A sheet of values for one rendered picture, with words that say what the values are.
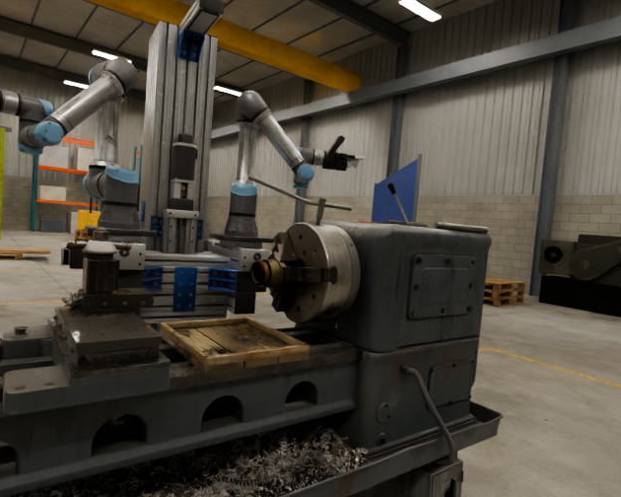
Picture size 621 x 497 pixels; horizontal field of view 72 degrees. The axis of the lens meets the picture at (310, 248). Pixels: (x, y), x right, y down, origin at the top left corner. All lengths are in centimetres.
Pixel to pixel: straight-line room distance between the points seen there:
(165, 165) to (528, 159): 1083
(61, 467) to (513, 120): 1218
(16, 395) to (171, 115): 136
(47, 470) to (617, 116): 1144
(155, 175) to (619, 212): 1022
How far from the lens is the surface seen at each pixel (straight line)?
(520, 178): 1208
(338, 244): 128
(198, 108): 203
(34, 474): 108
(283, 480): 121
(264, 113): 194
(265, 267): 124
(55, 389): 93
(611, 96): 1179
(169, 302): 179
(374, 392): 138
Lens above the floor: 123
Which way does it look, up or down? 3 degrees down
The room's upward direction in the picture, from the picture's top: 5 degrees clockwise
